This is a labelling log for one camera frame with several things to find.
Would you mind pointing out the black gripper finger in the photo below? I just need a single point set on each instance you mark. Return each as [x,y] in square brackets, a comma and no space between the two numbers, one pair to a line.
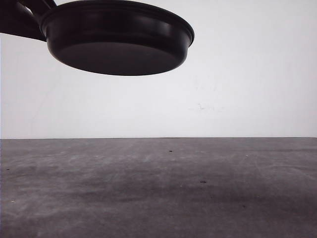
[16,19]
[49,4]

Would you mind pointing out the black pan with green handle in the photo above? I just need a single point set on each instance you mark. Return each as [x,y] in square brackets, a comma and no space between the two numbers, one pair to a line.
[114,37]

